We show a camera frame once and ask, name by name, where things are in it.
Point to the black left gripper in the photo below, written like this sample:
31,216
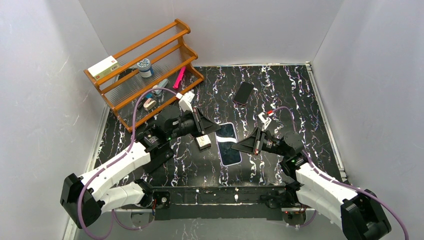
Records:
200,122

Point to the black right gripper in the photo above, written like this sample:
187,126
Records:
258,141

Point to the purple phone case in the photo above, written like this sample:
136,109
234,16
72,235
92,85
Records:
217,139

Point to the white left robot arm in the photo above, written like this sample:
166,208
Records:
93,193

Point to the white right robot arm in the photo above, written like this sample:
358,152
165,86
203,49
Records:
356,212

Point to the black phone far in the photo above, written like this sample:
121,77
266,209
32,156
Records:
242,95

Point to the black phone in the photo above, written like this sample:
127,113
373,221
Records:
242,95
158,157

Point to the black phone near left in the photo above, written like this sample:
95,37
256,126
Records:
158,157

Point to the white red small box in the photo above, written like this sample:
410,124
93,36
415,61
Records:
203,142

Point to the pink marker pen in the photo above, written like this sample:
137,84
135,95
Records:
179,78

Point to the black front base bar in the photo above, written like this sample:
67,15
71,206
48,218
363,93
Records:
224,202

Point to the orange wooden shelf rack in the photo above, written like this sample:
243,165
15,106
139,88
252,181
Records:
131,81

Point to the blue white round jar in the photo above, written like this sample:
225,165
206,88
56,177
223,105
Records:
145,68

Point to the white cardboard box on shelf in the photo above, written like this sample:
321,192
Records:
103,68

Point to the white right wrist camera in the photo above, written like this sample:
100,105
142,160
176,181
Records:
265,120

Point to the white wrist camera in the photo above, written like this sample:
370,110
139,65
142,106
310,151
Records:
185,101
265,120

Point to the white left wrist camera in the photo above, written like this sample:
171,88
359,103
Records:
185,101

